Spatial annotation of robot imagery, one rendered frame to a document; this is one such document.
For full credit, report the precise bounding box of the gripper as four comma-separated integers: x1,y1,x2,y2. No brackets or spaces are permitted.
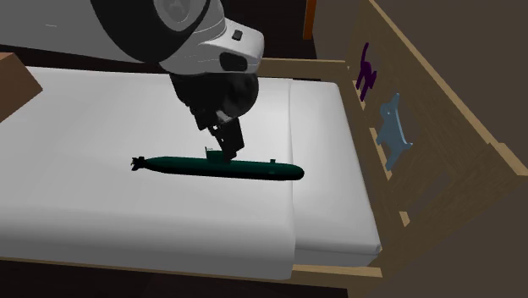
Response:
169,72,261,165

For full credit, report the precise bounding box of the dark green toy submarine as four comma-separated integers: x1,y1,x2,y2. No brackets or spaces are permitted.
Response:
130,146,305,182

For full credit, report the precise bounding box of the wooden bed with white mattress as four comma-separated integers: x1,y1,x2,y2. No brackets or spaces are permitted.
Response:
0,0,528,298

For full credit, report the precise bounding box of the purple cat figure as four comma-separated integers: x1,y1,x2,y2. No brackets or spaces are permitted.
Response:
355,41,378,102

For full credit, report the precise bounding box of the light blue animal figure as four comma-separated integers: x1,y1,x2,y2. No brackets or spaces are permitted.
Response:
375,92,414,173

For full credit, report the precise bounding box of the brown block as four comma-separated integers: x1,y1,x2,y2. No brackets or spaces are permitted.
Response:
0,52,44,124

